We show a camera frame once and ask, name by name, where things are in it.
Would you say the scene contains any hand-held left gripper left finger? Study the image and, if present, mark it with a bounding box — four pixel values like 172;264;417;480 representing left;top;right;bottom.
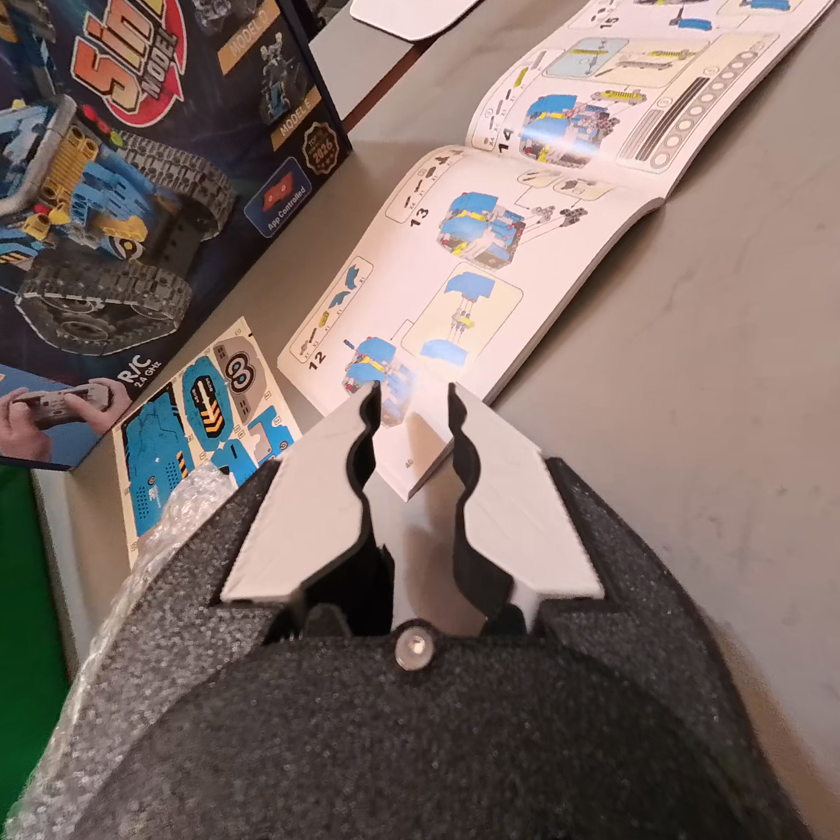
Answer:
220;381;384;603

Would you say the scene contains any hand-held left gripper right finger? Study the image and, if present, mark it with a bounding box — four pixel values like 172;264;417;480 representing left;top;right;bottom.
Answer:
448;382;606;634

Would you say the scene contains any instruction booklet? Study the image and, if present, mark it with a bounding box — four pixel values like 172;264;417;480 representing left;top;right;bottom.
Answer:
277;0;836;503

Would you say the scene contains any blue sticker sheet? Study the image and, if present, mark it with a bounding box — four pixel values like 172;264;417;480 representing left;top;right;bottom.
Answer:
112;316;303;570

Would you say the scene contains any clear plastic bag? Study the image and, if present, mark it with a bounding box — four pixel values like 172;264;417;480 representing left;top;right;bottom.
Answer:
0;459;238;840

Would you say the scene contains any dark printed toy set box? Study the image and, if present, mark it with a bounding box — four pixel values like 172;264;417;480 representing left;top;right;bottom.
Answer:
0;0;354;472

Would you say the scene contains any white book stand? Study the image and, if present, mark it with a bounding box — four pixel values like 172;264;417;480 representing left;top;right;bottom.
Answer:
349;0;484;42

